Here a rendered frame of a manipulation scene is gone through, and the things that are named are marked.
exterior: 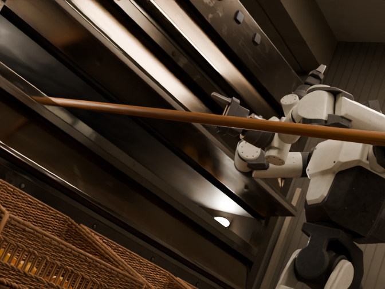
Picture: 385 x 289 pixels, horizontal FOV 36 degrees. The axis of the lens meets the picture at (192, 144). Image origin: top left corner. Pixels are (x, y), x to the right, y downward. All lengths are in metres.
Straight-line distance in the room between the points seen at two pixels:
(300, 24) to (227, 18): 2.02
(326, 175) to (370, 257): 2.49
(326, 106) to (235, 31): 1.26
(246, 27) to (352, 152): 1.23
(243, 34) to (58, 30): 1.07
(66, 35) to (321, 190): 0.98
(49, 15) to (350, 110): 1.01
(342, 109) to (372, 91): 3.30
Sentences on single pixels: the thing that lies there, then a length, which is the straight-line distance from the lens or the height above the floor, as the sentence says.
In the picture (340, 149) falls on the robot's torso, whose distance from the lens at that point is 1.80.
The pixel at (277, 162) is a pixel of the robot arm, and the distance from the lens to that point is 1.81.
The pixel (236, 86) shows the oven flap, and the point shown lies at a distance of 2.77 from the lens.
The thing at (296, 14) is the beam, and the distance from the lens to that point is 4.64.
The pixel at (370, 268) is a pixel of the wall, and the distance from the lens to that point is 4.25.
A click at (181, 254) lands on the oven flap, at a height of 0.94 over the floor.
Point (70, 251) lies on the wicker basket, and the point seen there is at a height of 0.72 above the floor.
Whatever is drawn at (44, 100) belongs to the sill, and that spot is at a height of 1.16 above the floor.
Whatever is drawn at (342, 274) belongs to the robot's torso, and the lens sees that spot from 1.76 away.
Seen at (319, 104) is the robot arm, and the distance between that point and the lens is 1.59.
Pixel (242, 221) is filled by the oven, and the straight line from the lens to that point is 3.22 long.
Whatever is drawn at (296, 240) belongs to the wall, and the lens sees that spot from 4.50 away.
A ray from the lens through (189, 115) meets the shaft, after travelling 1.65.
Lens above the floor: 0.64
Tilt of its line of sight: 17 degrees up
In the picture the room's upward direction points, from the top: 24 degrees clockwise
